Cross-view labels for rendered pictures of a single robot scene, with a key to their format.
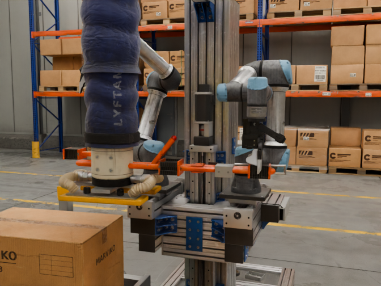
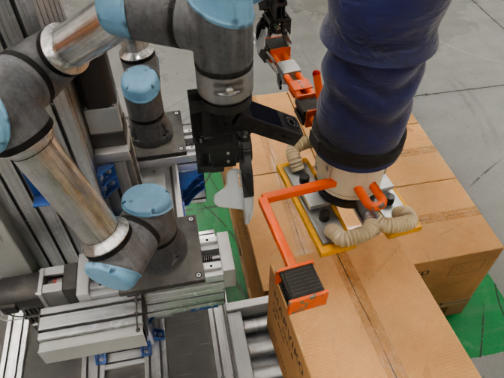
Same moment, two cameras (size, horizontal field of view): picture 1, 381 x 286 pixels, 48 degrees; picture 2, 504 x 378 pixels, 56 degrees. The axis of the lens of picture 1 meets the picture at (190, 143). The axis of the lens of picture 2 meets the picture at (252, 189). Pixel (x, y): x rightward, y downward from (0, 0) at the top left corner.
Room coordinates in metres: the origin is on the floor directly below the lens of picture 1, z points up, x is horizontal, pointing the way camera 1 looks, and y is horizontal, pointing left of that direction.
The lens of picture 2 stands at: (2.39, 0.96, 2.10)
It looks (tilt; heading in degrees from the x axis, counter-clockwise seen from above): 48 degrees down; 241
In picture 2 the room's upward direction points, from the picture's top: straight up
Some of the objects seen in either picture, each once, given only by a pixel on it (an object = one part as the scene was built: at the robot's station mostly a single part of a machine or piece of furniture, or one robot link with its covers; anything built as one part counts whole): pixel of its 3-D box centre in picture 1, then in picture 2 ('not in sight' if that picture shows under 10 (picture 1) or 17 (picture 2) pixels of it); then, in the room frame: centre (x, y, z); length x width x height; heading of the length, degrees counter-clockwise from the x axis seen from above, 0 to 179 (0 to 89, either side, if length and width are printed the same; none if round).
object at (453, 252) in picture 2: not in sight; (333, 191); (1.26, -0.22, 0.34); 1.20 x 1.00 x 0.40; 72
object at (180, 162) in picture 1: (171, 166); (313, 109); (1.68, 0.08, 1.23); 0.10 x 0.08 x 0.06; 168
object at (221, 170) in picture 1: (224, 170); (288, 71); (1.64, -0.13, 1.22); 0.07 x 0.07 x 0.04; 78
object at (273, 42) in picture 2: (259, 171); (276, 49); (1.61, -0.26, 1.23); 0.08 x 0.07 x 0.05; 78
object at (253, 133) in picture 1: (254, 133); (276, 13); (1.63, -0.24, 1.37); 0.09 x 0.08 x 0.12; 78
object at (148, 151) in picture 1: (153, 153); (148, 214); (2.25, 0.20, 1.20); 0.13 x 0.12 x 0.14; 42
